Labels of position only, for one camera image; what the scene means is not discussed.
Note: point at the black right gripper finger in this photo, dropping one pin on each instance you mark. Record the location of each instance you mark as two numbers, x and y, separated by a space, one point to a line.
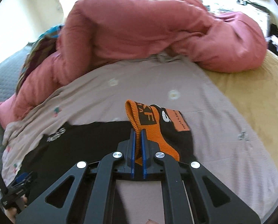
28 182

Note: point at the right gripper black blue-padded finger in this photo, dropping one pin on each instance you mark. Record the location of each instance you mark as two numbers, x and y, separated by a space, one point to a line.
86 192
191 193

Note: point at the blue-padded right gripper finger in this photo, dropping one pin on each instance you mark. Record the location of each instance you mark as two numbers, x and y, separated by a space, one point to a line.
21 177

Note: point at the black orange-cuffed sweater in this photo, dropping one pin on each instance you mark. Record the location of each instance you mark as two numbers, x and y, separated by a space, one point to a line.
57 153

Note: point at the right hand thumb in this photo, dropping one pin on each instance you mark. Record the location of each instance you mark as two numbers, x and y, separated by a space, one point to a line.
151 222

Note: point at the pink floral bed sheet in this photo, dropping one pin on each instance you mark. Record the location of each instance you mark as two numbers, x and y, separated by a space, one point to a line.
223 141

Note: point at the yellow blanket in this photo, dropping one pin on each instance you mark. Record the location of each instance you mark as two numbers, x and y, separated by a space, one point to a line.
255 95

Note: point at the striped multicolour blanket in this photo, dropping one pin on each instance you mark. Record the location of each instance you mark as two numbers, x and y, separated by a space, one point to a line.
42 48

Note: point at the pink padded quilt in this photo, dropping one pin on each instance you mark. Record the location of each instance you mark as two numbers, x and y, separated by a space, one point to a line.
100 32

